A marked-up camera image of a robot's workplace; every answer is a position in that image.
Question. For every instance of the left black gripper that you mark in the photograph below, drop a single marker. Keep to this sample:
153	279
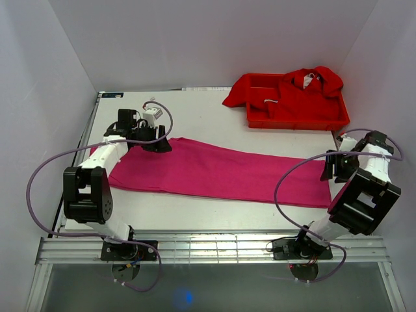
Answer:
161	145

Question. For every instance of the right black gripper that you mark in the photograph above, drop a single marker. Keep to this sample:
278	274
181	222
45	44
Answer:
341	176

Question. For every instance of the pink trousers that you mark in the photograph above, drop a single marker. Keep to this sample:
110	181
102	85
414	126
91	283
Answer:
195	168

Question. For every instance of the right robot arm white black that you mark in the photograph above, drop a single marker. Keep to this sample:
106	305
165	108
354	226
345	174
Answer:
366	197

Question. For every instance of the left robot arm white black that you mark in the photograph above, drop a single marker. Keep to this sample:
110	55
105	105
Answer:
87	196

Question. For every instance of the red trousers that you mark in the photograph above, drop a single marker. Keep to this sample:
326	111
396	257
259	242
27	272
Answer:
305	94

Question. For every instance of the blue label sticker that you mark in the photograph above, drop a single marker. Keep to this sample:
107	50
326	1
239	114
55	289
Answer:
112	95

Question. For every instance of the red plastic bin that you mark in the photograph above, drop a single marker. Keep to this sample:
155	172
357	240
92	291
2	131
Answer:
258	120

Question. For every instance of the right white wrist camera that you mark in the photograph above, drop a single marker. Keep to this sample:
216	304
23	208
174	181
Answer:
345	143

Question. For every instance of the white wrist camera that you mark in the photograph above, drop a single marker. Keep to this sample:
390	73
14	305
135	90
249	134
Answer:
151	115
345	143

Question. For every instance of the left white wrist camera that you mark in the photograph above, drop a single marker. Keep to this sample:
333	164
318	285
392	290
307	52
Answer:
151	115

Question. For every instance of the aluminium rail frame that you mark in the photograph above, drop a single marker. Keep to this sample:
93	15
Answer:
202	248

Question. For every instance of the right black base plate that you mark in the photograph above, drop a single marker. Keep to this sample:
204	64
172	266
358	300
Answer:
282	250

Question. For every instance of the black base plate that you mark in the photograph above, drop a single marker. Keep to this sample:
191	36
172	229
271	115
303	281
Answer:
148	252
282	250

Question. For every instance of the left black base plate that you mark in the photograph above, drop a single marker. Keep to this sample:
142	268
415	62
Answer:
148	252

